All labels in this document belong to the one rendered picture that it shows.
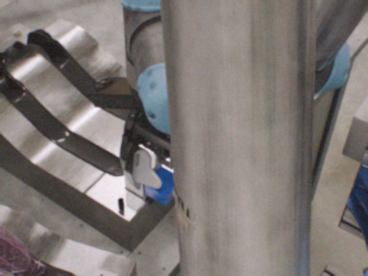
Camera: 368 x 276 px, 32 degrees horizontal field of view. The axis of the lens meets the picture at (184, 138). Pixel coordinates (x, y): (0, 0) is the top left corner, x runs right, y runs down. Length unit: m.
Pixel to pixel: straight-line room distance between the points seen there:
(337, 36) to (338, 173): 1.67
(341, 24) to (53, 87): 0.67
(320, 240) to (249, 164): 1.71
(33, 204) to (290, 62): 0.82
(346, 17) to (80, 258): 0.58
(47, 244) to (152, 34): 0.43
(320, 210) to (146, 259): 1.16
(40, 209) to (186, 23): 0.80
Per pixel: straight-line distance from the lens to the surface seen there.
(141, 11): 0.70
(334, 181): 2.21
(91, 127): 1.09
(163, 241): 1.05
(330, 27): 0.56
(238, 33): 0.32
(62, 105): 1.12
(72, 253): 0.98
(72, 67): 1.16
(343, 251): 2.05
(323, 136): 1.84
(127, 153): 0.87
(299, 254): 0.40
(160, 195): 0.95
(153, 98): 0.62
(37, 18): 1.47
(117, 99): 0.85
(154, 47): 0.66
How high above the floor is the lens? 1.68
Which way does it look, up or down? 48 degrees down
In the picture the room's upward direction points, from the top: 2 degrees clockwise
